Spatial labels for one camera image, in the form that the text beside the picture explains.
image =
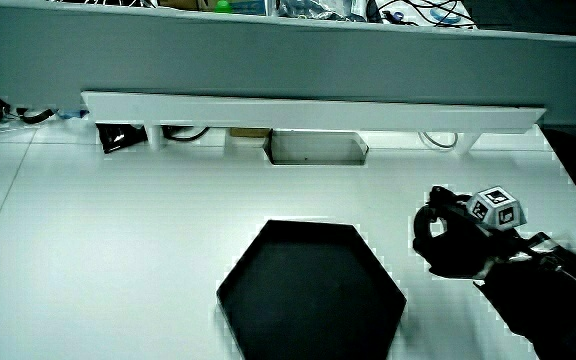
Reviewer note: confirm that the green ball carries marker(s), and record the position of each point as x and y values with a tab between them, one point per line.
222	6

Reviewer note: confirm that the black glossy object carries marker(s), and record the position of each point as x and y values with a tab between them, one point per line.
118	137

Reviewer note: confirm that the person's right forearm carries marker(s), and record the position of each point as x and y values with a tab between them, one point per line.
543	295

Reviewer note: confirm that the white desk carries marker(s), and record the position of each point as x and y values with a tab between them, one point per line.
118	250

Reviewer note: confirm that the person's right hand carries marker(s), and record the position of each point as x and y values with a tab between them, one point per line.
468	240

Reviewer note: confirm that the black tape roll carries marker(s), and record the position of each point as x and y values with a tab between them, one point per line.
419	231

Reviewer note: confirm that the black hexagonal tray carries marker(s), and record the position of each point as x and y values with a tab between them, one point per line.
313	295

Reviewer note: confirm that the white shelf riser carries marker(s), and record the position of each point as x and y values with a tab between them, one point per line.
293	114

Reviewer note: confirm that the brown cardboard box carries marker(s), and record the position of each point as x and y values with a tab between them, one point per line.
188	4

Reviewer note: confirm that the brown cardboard piece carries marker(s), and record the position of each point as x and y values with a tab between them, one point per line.
249	132

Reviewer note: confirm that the grey partition panel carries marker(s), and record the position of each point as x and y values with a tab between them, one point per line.
268	60

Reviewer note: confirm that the clear plastic bag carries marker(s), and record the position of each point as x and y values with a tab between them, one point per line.
318	9

